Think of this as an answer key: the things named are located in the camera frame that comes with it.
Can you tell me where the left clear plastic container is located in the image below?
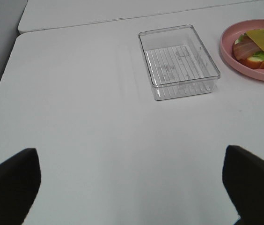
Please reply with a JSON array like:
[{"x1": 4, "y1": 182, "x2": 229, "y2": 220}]
[{"x1": 138, "y1": 24, "x2": 220, "y2": 101}]

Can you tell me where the pink round plate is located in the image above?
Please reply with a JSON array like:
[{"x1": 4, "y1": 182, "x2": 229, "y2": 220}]
[{"x1": 220, "y1": 19, "x2": 264, "y2": 81}]

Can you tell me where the white bread slice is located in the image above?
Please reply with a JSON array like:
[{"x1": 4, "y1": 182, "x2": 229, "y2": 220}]
[{"x1": 232, "y1": 51, "x2": 264, "y2": 69}]

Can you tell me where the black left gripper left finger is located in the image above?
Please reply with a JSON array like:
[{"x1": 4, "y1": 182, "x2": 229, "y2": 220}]
[{"x1": 0, "y1": 148, "x2": 41, "y2": 225}]

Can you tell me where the brown bacon strip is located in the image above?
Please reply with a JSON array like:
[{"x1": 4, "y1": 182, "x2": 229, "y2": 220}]
[{"x1": 232, "y1": 35, "x2": 261, "y2": 60}]

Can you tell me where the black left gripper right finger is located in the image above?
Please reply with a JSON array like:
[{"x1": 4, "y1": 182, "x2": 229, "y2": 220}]
[{"x1": 222, "y1": 145, "x2": 264, "y2": 225}]

